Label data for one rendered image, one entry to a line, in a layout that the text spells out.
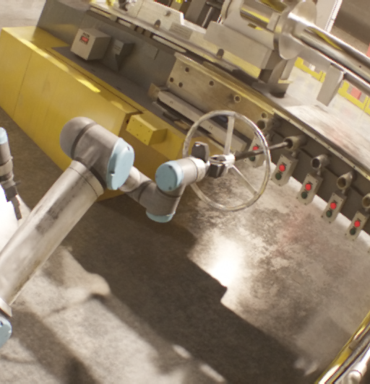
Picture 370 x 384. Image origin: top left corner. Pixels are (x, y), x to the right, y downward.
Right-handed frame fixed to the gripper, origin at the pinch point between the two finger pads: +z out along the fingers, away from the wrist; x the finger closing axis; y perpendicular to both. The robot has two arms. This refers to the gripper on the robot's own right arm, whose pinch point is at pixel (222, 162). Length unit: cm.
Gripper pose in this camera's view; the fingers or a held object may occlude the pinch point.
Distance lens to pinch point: 207.6
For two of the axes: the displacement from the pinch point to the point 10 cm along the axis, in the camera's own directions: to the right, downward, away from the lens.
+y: -1.3, 9.4, 3.0
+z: 5.7, -1.7, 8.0
